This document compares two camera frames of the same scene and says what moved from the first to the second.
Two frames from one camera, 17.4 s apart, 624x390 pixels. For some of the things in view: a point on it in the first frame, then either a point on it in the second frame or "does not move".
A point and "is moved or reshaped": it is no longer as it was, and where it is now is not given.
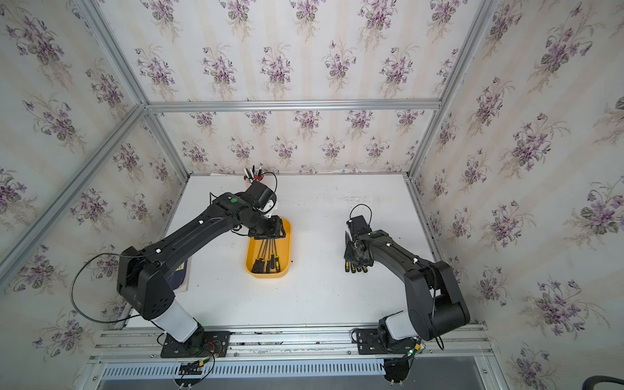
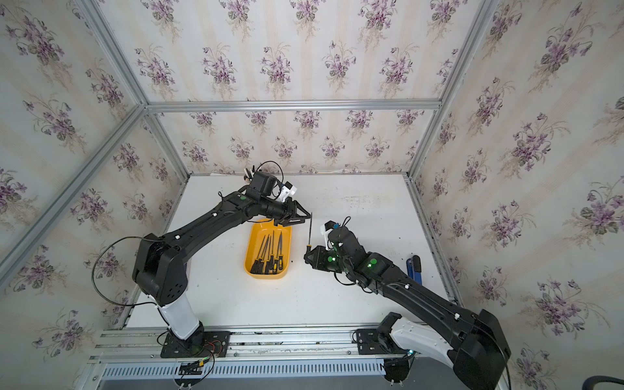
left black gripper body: [268, 228] -> [283, 219]
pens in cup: [252, 175] does not move
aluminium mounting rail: [322, 343] does not move
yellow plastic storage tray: [283, 244] does not move
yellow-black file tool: [276, 258] is moved or reshaped
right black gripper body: [350, 253] -> [328, 260]
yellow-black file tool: [266, 261] does not move
